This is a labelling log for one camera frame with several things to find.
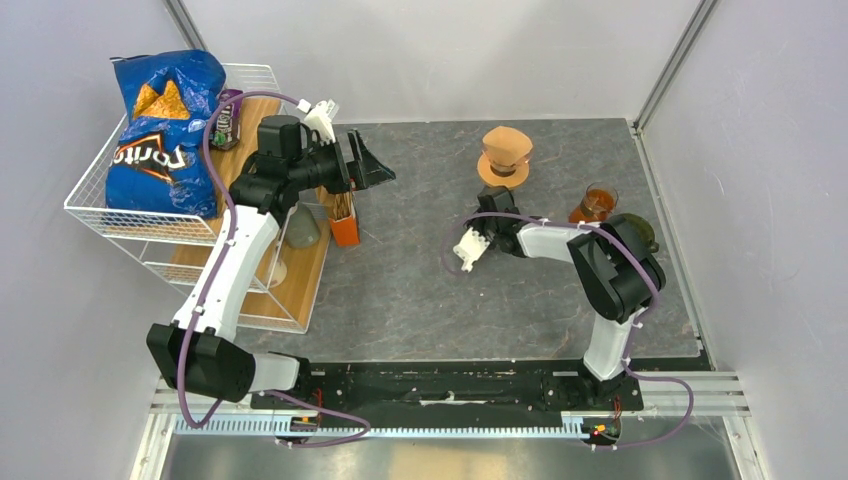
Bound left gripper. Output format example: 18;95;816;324
287;129;394;195

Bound clear glass dripper cone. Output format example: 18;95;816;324
481;144;533;178

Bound brown paper coffee filter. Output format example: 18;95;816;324
482;126;534;170

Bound orange liquid glass beaker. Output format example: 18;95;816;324
569;182;619;223

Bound dark green ceramic dripper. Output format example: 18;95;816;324
622;213;660;254

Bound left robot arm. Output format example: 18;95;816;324
146;115;396;409

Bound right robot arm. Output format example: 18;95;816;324
466;187;666;409

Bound orange filter holder box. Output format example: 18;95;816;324
329;213;360;248

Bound cream bottle on shelf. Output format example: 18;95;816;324
264;238;287;289

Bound purple candy packet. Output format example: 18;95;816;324
209;99;242;151

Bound blue Doritos chip bag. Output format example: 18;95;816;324
105;49;226;218

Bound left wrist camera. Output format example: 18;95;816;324
296;99;338;144

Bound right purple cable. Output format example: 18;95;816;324
440;211;695;453

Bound purple cable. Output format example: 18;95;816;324
175;91;372;450
440;211;695;453

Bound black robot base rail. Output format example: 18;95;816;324
290;360;644;429

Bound white wire shelf rack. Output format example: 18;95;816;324
64;62;333;335

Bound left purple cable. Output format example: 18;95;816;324
175;91;372;450

